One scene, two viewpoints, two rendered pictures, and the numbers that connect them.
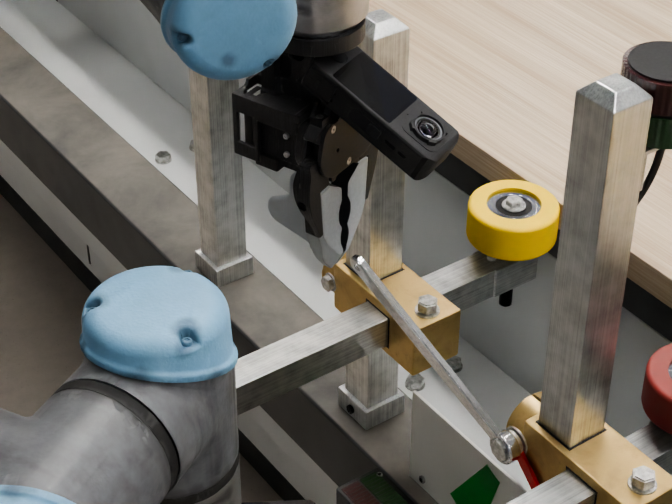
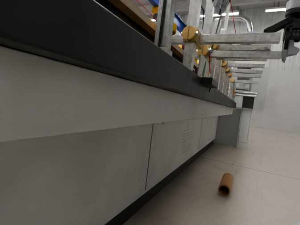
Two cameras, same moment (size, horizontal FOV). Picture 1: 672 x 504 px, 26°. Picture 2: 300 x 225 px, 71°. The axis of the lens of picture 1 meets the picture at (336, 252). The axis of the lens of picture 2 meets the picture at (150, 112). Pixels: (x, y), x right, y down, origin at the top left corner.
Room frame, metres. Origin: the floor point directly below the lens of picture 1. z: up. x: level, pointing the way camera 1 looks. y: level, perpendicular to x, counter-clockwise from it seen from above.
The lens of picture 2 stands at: (1.51, 0.61, 0.58)
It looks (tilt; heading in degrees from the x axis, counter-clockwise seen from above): 3 degrees down; 240
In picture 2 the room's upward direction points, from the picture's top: 7 degrees clockwise
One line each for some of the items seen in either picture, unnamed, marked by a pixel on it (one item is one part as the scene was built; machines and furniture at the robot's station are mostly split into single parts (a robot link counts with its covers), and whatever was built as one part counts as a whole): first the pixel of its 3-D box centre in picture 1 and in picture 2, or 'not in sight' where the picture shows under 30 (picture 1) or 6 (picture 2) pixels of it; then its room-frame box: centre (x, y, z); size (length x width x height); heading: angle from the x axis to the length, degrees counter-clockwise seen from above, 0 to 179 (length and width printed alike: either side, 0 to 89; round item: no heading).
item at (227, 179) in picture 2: not in sight; (226, 183); (0.22, -0.41, 0.04); 0.30 x 0.08 x 0.08; 35
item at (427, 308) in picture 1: (427, 305); not in sight; (0.94, -0.08, 0.87); 0.02 x 0.02 x 0.01
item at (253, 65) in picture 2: not in sight; (230, 64); (0.13, -0.60, 0.95); 0.50 x 0.04 x 0.04; 125
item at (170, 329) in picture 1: (159, 385); not in sight; (0.56, 0.09, 1.13); 0.09 x 0.08 x 0.11; 154
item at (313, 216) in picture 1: (318, 181); not in sight; (0.89, 0.01, 1.03); 0.05 x 0.02 x 0.09; 145
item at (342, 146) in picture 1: (307, 88); not in sight; (0.93, 0.02, 1.09); 0.09 x 0.08 x 0.12; 55
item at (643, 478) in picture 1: (643, 478); not in sight; (0.74, -0.22, 0.88); 0.02 x 0.02 x 0.01
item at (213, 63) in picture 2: not in sight; (212, 60); (0.60, -0.32, 0.87); 0.03 x 0.03 x 0.48; 35
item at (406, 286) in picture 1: (388, 302); (193, 38); (0.99, -0.05, 0.84); 0.13 x 0.06 x 0.05; 35
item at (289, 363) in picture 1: (328, 347); (213, 39); (0.93, 0.01, 0.84); 0.43 x 0.03 x 0.04; 125
